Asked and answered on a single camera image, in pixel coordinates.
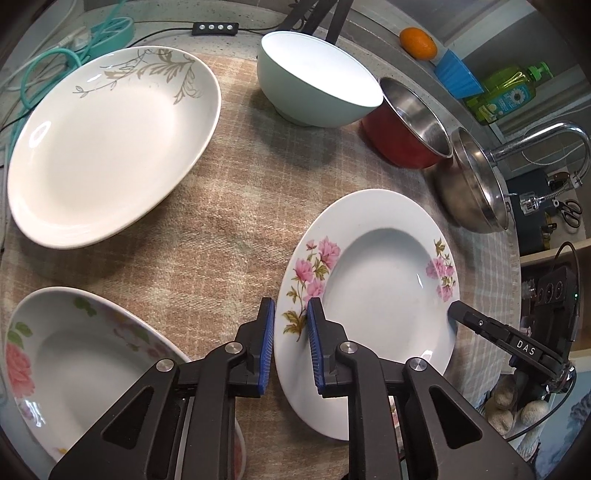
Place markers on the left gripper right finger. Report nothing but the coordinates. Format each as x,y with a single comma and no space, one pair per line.
405,419

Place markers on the rose pattern white plate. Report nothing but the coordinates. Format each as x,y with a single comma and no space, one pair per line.
69,356

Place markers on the red steel bowl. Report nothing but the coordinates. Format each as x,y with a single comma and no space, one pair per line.
405,130

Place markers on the grey leaf white plate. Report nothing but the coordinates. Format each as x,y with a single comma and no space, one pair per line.
110,142

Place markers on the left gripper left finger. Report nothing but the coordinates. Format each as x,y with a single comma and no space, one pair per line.
178,420

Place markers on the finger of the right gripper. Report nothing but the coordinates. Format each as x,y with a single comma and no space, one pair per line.
528,355

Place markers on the light green ceramic bowl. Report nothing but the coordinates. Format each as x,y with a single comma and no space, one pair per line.
311,82

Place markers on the pink flower white plate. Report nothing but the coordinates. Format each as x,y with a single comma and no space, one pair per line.
385,271

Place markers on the orange tangerine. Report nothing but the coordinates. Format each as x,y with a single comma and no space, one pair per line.
418,43

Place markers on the large stainless steel bowl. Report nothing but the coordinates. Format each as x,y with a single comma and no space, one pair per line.
469,189

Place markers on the chrome kitchen faucet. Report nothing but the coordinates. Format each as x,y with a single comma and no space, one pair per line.
554,147

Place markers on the green dish soap bottle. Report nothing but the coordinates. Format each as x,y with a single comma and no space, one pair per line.
506,91

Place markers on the blue silicone cup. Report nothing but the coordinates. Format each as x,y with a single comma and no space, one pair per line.
456,77

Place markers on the black tripod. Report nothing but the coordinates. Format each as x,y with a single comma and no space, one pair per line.
312,13

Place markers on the checkered beige tablecloth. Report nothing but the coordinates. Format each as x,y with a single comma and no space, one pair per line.
199,263

